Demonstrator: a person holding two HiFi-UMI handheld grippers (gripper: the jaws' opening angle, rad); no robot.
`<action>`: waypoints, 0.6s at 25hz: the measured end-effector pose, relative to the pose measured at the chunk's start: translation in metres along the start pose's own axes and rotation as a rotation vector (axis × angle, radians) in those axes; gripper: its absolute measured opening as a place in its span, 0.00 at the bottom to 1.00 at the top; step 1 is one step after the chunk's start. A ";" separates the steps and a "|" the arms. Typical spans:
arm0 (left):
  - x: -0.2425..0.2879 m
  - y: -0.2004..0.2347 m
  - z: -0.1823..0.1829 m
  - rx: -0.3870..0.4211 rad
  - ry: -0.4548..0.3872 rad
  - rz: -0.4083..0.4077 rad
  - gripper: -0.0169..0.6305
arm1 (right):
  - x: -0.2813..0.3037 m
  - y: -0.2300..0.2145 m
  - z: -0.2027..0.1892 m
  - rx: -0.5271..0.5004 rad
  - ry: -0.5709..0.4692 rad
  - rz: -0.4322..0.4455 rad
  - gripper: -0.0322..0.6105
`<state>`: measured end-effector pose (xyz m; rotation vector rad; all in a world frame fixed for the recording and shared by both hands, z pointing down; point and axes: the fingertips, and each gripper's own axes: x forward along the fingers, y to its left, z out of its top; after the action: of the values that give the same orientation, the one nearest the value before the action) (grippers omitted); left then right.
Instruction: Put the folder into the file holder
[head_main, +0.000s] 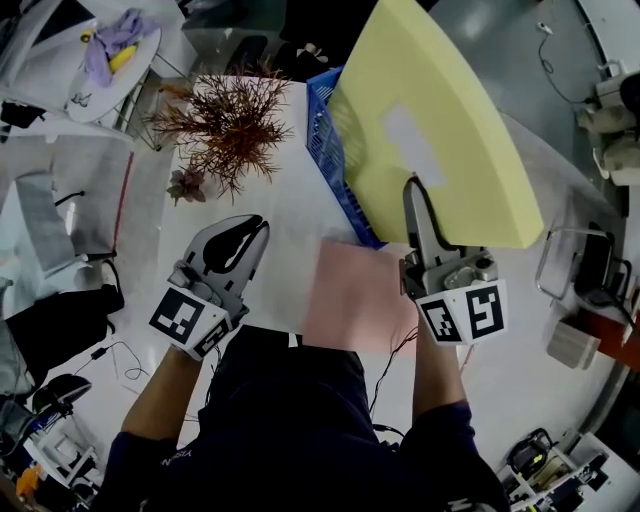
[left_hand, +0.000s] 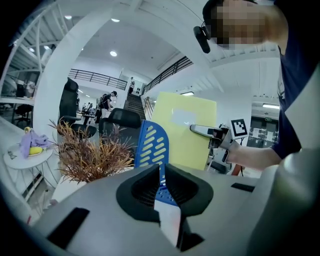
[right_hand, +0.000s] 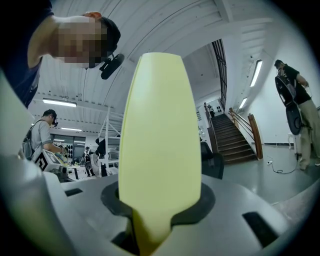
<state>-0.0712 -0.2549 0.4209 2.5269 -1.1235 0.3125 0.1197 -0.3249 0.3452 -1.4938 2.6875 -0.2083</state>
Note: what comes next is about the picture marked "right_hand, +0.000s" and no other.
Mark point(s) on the long ceiling light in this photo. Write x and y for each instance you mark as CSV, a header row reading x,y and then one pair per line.
x,y
243,103
256,73
59,102

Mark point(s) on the black oval backpack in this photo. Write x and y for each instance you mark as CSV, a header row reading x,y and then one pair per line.
x,y
293,117

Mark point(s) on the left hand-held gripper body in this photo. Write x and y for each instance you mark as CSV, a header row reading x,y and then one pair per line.
x,y
45,160

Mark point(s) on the person's head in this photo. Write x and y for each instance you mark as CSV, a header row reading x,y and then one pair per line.
x,y
75,40

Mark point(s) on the black metal railing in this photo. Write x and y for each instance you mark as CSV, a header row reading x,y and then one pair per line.
x,y
221,75

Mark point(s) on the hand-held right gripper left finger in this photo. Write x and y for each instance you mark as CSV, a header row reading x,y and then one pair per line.
x,y
110,200

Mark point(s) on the yellow folder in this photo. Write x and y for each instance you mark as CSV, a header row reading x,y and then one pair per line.
x,y
160,125

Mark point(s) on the person's dark blue shirt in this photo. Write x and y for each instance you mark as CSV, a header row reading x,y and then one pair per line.
x,y
17,50

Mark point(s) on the black head-mounted camera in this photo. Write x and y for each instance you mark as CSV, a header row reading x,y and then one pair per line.
x,y
111,66

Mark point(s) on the white metal shelf rack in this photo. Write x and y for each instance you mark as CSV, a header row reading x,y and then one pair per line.
x,y
108,125

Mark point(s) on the wooden staircase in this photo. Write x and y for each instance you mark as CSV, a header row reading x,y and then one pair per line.
x,y
232,142

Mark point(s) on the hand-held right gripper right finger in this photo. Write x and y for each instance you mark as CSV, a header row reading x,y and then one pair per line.
x,y
205,207

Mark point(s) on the black mesh chair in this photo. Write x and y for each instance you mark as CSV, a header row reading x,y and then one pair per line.
x,y
212,162

